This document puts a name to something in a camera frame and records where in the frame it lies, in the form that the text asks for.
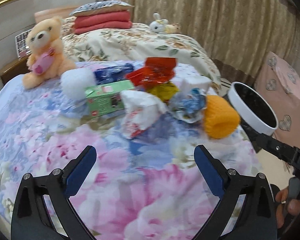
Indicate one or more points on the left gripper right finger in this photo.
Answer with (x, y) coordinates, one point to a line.
(256, 219)

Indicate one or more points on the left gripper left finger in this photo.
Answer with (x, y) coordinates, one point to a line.
(31, 219)

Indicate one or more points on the large orange foam net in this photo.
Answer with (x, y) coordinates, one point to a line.
(220, 119)

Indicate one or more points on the blue white wrapper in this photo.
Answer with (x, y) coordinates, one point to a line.
(187, 106)

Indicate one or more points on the green drink carton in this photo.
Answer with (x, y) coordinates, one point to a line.
(106, 99)

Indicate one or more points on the white foam net sleeve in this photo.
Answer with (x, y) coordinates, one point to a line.
(75, 81)

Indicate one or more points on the yellow foil wrapper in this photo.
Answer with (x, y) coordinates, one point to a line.
(164, 91)

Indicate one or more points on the white plastic bag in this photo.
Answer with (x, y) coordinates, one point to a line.
(142, 110)

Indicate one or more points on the blue plastic wrapper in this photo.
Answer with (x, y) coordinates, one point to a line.
(113, 73)

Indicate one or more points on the red foil snack bag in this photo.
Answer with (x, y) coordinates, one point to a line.
(156, 71)

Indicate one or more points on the black white trash bin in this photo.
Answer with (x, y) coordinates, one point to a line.
(257, 116)

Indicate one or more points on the person's right hand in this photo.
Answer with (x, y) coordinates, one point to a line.
(293, 207)

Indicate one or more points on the pink heart covered furniture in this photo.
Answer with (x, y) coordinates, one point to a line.
(279, 84)

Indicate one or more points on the pink blue floral quilt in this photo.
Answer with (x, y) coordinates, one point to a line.
(145, 188)

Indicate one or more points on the beige patterned curtain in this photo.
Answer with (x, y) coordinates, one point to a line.
(236, 34)

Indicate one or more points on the peach teddy bear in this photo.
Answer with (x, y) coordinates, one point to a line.
(47, 59)

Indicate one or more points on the tan small plush toy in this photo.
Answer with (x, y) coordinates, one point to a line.
(172, 28)

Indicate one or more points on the white bunny plush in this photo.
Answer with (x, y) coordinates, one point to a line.
(158, 25)

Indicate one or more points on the floral pillow by headboard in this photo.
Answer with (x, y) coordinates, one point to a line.
(67, 25)

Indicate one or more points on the floral cream duvet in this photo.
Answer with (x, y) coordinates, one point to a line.
(138, 43)

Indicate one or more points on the folded red blanket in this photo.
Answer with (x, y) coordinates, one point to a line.
(117, 20)

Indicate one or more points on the blue patterned pillow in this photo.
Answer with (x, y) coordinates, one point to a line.
(100, 7)

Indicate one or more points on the photo collage frame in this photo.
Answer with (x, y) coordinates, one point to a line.
(21, 47)

